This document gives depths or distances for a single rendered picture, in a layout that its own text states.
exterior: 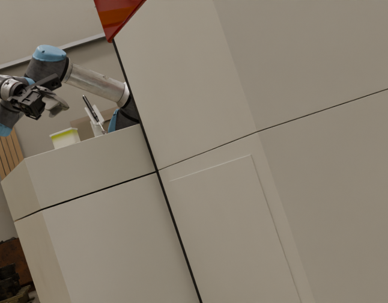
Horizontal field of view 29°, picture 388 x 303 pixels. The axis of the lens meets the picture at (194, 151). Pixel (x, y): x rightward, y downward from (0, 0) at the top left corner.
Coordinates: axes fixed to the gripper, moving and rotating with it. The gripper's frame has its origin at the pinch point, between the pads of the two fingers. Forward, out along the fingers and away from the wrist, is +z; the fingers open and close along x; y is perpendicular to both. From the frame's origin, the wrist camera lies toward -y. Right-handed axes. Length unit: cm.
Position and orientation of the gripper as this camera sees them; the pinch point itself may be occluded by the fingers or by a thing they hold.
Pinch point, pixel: (66, 104)
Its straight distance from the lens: 241.1
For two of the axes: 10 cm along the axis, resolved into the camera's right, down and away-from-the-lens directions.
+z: 8.2, 2.9, -4.9
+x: -2.1, -6.4, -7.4
